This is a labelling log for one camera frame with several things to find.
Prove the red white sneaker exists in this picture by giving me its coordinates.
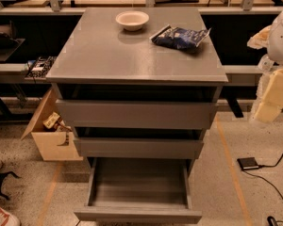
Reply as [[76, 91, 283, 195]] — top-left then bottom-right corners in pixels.
[[0, 207, 21, 226]]

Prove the grey middle drawer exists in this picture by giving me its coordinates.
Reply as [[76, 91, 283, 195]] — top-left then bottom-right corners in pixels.
[[74, 137, 203, 159]]

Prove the black floor cable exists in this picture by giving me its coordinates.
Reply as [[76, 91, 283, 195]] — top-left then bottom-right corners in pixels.
[[242, 142, 283, 226]]

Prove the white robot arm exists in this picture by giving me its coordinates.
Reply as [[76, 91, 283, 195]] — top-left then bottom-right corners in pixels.
[[247, 10, 283, 124]]

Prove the grey open bottom drawer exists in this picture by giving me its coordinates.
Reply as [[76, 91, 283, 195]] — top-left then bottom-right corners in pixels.
[[75, 158, 202, 224]]

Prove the grey drawer cabinet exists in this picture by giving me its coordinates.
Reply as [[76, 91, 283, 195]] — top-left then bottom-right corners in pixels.
[[45, 7, 229, 168]]

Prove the blue chip bag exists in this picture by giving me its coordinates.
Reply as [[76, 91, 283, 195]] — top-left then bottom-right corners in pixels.
[[150, 24, 210, 50]]

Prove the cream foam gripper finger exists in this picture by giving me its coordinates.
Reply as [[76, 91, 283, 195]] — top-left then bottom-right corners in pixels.
[[254, 67, 283, 123]]

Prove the small yellow labelled box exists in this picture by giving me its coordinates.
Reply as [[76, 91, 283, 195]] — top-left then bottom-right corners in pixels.
[[42, 112, 60, 129]]

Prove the black foot pedal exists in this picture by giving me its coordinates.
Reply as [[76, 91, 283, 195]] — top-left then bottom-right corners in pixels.
[[237, 157, 259, 170]]

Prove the white bowl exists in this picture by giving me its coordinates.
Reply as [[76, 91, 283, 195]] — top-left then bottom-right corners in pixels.
[[115, 11, 149, 31]]

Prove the grey top drawer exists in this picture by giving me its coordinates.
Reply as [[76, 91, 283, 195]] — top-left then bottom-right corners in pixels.
[[57, 100, 217, 130]]

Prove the grey shelf rail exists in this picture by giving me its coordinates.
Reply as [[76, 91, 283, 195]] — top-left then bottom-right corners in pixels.
[[0, 63, 46, 84]]

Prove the wooden box on floor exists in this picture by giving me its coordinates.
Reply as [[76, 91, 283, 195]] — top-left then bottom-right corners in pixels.
[[21, 89, 83, 161]]

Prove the black white patterned notebook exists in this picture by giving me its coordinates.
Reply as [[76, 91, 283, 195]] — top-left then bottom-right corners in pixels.
[[26, 56, 56, 78]]

